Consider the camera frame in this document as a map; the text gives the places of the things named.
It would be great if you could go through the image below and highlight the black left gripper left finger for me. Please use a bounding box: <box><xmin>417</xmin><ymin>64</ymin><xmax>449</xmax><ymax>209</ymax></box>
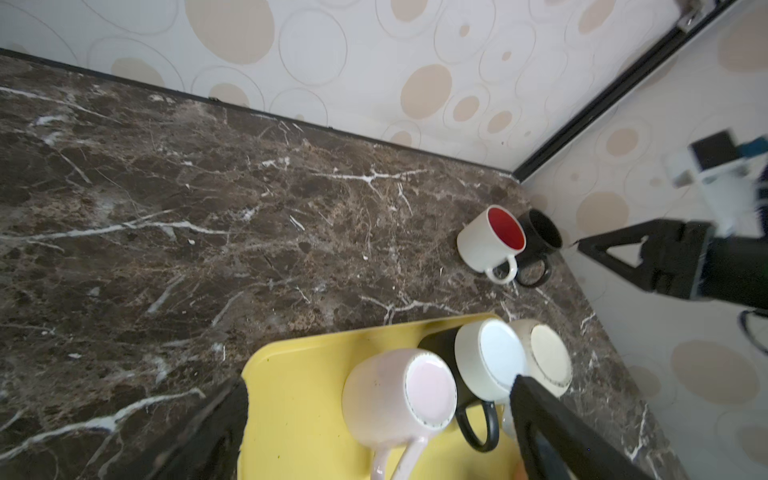
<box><xmin>113</xmin><ymin>377</ymin><xmax>249</xmax><ymax>479</ymax></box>

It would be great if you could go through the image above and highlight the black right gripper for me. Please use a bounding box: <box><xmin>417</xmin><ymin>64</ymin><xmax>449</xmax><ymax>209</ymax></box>
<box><xmin>576</xmin><ymin>219</ymin><xmax>767</xmax><ymax>310</ymax></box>

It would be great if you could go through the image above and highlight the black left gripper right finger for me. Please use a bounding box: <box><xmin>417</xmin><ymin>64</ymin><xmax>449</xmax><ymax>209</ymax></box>
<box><xmin>510</xmin><ymin>376</ymin><xmax>649</xmax><ymax>480</ymax></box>

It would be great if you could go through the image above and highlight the black mug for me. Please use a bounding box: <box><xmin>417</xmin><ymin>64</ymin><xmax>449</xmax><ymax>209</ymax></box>
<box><xmin>515</xmin><ymin>208</ymin><xmax>563</xmax><ymax>289</ymax></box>

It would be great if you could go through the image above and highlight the white mug red inside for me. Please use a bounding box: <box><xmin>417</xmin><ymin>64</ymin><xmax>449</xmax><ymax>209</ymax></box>
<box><xmin>456</xmin><ymin>205</ymin><xmax>527</xmax><ymax>285</ymax></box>

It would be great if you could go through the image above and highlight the pink mug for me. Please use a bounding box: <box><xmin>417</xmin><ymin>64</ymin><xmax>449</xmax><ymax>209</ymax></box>
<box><xmin>342</xmin><ymin>348</ymin><xmax>458</xmax><ymax>479</ymax></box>

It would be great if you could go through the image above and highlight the speckled beige mug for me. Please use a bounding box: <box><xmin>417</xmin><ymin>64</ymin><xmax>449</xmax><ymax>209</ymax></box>
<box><xmin>493</xmin><ymin>319</ymin><xmax>573</xmax><ymax>438</ymax></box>

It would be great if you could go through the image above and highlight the black-green mug white base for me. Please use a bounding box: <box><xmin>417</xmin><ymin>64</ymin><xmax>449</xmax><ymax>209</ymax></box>
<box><xmin>418</xmin><ymin>318</ymin><xmax>528</xmax><ymax>453</ymax></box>

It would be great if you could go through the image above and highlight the yellow plastic tray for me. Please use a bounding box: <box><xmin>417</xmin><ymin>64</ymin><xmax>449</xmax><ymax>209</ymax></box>
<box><xmin>237</xmin><ymin>312</ymin><xmax>528</xmax><ymax>479</ymax></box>

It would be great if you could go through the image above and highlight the black corner frame post right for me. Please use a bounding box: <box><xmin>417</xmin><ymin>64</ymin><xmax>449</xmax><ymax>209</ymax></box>
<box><xmin>512</xmin><ymin>0</ymin><xmax>737</xmax><ymax>182</ymax></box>

